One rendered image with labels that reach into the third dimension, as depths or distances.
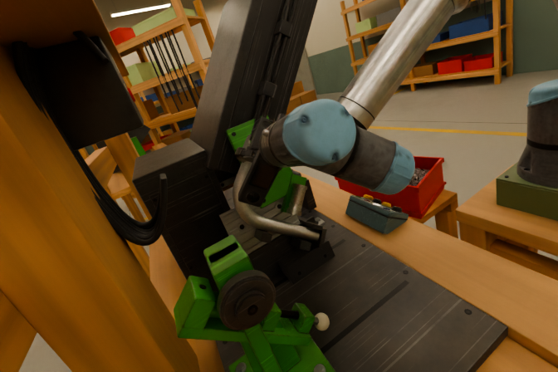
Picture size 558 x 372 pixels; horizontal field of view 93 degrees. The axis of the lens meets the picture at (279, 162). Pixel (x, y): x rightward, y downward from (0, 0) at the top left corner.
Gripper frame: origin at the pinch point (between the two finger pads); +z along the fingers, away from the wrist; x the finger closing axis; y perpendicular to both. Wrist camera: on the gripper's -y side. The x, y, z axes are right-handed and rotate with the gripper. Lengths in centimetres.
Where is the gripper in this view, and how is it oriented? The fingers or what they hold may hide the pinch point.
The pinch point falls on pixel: (248, 163)
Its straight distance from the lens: 62.6
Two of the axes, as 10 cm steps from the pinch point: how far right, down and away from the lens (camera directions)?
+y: 3.2, -9.3, 1.7
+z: -3.4, 0.5, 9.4
